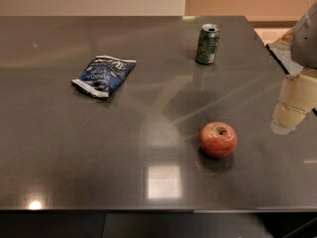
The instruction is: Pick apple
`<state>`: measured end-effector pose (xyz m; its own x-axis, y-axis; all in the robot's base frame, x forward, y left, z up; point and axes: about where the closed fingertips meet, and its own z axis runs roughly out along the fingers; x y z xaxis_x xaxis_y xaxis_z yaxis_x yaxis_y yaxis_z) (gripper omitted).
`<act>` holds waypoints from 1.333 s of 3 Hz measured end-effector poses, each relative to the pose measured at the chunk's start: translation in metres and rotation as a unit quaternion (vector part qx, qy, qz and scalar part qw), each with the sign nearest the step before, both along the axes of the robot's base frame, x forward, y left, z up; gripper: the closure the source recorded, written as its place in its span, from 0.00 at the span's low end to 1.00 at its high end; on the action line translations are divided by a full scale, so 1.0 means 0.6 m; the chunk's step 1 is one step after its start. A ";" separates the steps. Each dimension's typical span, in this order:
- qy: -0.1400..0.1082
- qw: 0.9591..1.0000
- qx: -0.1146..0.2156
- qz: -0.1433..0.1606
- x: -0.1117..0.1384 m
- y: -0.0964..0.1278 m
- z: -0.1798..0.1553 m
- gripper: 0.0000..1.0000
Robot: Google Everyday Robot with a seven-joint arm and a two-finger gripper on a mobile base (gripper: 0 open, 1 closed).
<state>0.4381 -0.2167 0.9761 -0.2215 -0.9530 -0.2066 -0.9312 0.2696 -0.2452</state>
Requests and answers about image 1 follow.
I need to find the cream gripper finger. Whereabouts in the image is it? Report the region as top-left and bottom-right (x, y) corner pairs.
(270, 68), (317, 135)

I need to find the red apple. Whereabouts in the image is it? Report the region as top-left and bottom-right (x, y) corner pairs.
(200, 122), (238, 159)

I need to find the grey side counter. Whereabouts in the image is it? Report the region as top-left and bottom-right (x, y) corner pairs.
(266, 43), (303, 76)

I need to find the green soda can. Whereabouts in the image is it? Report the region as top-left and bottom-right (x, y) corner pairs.
(195, 24), (220, 65)

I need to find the blue chip bag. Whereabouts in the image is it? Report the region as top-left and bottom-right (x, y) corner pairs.
(71, 55), (136, 98)

